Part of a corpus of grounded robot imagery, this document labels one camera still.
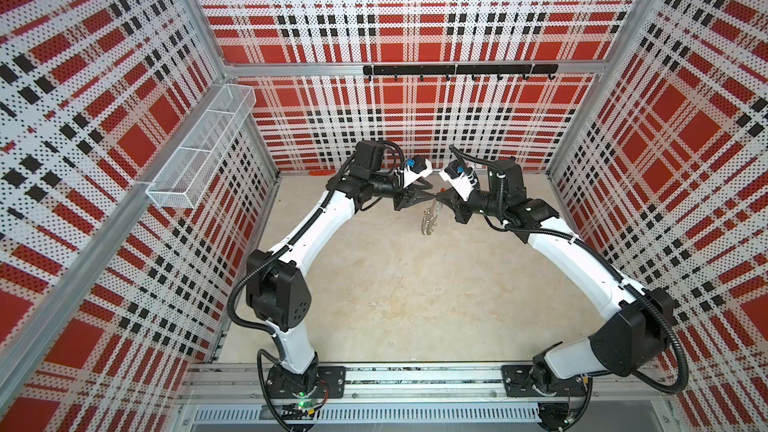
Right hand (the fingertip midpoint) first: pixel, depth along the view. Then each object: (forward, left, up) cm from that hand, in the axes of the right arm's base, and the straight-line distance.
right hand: (441, 196), depth 76 cm
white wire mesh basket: (+16, +80, -9) cm, 82 cm away
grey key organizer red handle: (-3, +3, -6) cm, 7 cm away
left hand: (+1, +3, 0) cm, 3 cm away
